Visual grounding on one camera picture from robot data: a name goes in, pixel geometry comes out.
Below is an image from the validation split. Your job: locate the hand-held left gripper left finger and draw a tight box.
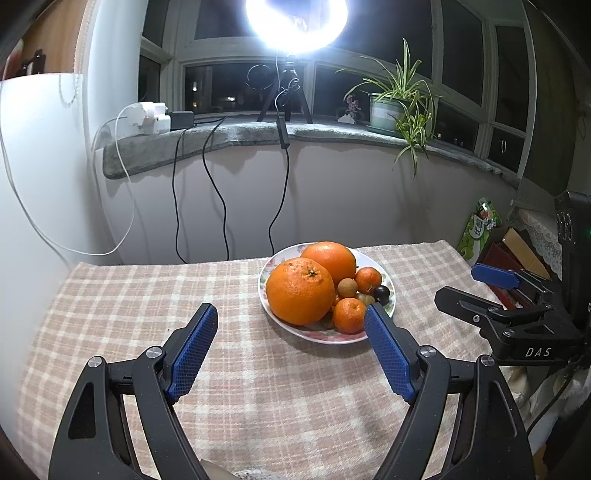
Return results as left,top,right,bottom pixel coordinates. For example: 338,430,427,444
48,303,219,480

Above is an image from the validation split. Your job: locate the black cable with inline remote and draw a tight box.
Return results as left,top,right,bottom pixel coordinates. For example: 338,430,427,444
267,60,301,257

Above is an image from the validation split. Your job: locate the white fluffy cloth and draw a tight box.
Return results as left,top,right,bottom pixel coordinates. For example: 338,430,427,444
505,367,583,444

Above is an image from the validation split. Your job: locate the small flower figurine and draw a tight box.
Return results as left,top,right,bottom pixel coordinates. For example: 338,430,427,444
338,95,363,124

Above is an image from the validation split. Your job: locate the white window frame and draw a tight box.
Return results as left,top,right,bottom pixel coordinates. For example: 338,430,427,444
139,0,532,171

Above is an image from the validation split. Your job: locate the small mandarin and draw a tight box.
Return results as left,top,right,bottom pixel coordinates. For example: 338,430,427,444
332,298,368,334
355,267,383,296

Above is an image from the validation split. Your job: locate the pink checked tablecloth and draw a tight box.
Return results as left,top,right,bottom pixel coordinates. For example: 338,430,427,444
16,239,527,480

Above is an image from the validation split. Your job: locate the white floral plate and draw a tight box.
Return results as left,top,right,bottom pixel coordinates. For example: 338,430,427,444
257,242,397,344

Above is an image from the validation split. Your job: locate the red gift box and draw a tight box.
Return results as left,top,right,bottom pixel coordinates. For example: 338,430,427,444
489,281,532,310
480,242,525,278

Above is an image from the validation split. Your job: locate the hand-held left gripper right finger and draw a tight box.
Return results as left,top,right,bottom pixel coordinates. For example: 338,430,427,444
364,303,539,480

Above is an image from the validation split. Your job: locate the ring light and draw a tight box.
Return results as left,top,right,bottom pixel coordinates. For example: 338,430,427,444
245,0,348,51

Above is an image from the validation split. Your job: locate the white plant pot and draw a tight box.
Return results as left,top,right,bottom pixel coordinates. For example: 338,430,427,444
368,92,411,134

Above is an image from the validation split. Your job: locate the large rough-skinned orange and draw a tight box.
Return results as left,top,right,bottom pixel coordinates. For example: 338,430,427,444
266,257,335,326

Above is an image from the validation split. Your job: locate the spider plant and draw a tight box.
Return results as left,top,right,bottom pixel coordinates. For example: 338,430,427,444
336,38,444,178

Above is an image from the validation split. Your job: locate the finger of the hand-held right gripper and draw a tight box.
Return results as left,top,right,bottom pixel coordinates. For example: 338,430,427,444
434,285,514,326
471,263,560,302

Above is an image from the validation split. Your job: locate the grey windowsill mat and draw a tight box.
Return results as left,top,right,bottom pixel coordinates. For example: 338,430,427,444
102,111,522,188

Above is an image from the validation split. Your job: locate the long white cable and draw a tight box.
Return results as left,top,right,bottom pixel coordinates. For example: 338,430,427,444
0,60,137,257

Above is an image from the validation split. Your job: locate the white cabinet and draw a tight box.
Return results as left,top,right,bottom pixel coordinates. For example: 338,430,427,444
0,71,116,398

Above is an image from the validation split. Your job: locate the medium smooth orange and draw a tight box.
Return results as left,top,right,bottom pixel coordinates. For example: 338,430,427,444
300,241,358,287

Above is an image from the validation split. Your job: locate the brown cardboard box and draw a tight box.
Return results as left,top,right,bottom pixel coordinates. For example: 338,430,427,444
502,226,552,280

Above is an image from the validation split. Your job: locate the white lace cloth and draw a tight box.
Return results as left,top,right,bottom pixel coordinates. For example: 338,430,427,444
510,198,561,273

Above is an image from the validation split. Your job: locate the black object on shelf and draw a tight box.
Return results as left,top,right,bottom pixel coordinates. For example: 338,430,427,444
21,48,47,77

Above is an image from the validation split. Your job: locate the green printed box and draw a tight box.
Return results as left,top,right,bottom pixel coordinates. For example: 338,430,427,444
457,198,502,266

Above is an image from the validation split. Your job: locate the white power strip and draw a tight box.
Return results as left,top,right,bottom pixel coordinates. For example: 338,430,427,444
121,102,171,137

